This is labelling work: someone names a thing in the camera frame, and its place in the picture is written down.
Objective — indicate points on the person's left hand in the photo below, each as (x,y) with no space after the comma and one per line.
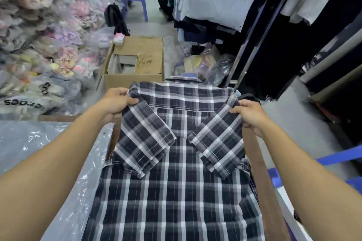
(113,103)

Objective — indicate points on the person's right hand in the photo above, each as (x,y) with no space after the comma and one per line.
(253,116)

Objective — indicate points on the person's right thumb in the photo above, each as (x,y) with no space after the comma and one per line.
(237,110)

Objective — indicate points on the person's left thumb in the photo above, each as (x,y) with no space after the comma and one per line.
(131,101)

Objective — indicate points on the black white plaid shirt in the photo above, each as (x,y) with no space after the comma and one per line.
(175,164)

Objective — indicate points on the person's right forearm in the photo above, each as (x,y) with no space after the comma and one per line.
(308,184)

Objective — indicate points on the person's left forearm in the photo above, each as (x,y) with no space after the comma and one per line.
(48,173)

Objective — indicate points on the open cardboard box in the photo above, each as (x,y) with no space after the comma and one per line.
(141,60)

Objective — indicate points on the heap of plastic bags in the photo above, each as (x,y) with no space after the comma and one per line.
(206,64)

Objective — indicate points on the small pink white box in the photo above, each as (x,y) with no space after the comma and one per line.
(119,39)

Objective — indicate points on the row of dark hanging garments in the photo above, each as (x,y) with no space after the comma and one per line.
(282,60)

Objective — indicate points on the metal clothes rack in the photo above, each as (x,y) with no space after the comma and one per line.
(249,43)

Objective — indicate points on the black backpack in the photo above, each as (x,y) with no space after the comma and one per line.
(114,17)

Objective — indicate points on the pile of bagged shoes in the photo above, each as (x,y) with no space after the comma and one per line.
(45,37)

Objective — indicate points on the clear plastic bag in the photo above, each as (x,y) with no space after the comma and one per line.
(31,142)

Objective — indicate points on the blue plastic stool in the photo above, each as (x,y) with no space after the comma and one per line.
(339,161)

